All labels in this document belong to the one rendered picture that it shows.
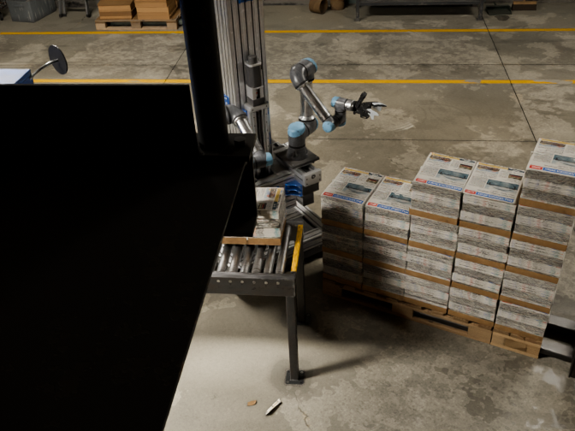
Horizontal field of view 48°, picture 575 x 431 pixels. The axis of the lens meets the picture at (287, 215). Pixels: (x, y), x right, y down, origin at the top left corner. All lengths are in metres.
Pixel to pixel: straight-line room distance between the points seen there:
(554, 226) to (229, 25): 2.18
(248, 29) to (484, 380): 2.55
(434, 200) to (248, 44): 1.49
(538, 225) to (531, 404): 1.05
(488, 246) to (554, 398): 0.95
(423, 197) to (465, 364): 1.09
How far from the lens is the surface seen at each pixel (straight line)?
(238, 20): 4.08
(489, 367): 4.21
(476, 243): 3.88
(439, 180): 3.79
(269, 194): 3.69
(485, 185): 3.79
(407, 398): 3.97
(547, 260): 3.85
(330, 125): 4.19
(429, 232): 3.93
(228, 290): 3.57
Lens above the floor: 3.05
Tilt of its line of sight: 35 degrees down
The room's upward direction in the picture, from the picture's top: 3 degrees counter-clockwise
